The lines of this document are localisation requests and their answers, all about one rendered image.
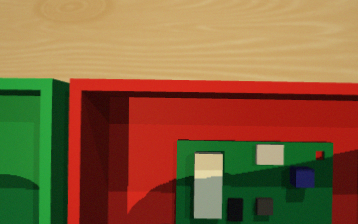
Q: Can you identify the green bin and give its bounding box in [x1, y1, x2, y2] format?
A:
[0, 78, 70, 224]

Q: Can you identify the green circuit board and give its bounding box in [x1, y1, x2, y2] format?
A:
[176, 140, 333, 224]

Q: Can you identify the red bin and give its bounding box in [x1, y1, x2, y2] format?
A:
[68, 79, 358, 224]

